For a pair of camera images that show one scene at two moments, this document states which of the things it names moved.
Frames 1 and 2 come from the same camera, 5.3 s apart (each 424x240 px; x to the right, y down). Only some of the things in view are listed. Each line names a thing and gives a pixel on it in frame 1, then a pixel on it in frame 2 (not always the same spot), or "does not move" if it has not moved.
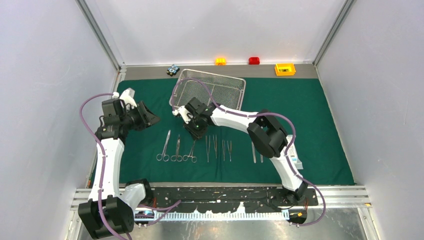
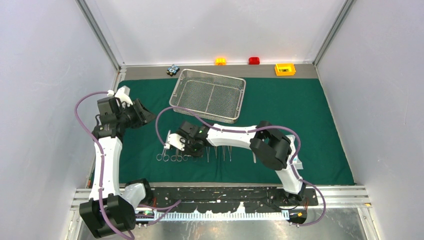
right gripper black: x=196 y=135 -> x=197 y=154
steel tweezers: x=223 y=143 does not move
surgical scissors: x=165 y=158 does not move
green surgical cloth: x=232 y=152 does not move
